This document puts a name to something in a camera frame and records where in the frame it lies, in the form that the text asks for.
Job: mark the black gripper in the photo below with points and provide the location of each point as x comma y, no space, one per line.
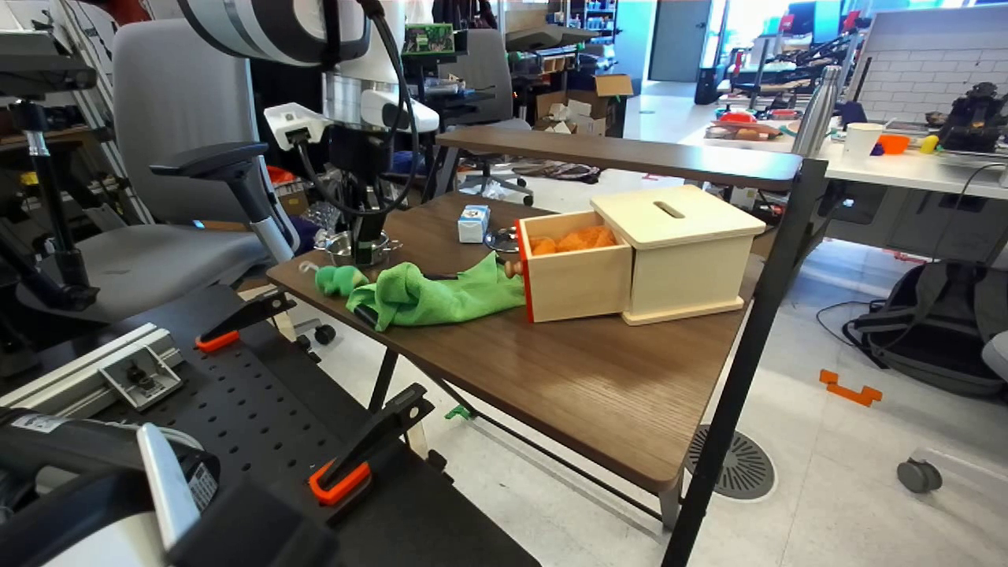
364,157

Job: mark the green plush toy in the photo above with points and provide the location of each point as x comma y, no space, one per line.
339,281

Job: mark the white black robot base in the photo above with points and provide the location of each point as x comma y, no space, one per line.
96,504

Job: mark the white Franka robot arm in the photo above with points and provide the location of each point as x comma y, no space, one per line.
262,26

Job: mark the green cloth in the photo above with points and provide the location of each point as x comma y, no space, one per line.
447,299

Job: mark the grey office chair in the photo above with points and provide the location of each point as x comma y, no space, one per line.
179,127

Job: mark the black perforated mounting board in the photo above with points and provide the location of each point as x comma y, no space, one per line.
262,420

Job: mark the brown office desk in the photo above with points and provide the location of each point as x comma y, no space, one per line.
631,155

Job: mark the cardboard box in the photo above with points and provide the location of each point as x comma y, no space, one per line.
612,87

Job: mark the black tripod stand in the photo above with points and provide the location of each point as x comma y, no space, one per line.
50,191

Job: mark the wooden box with slot lid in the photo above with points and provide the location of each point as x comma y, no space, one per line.
696,252

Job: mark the round floor drain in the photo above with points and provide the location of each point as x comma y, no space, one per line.
747,464

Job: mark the orange floor marker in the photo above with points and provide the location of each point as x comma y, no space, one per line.
850,388

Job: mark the orange bowl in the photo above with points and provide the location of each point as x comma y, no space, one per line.
896,142

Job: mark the black backpack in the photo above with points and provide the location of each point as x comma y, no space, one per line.
933,331

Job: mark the white desk partition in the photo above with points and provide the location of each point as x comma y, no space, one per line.
933,65

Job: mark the black caster wheel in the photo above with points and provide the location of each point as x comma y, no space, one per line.
917,475

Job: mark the black bag on desk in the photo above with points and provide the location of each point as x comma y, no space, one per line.
975,117

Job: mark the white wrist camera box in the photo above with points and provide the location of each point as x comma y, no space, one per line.
294,123

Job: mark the aluminium profile rail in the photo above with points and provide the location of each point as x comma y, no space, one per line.
75,368

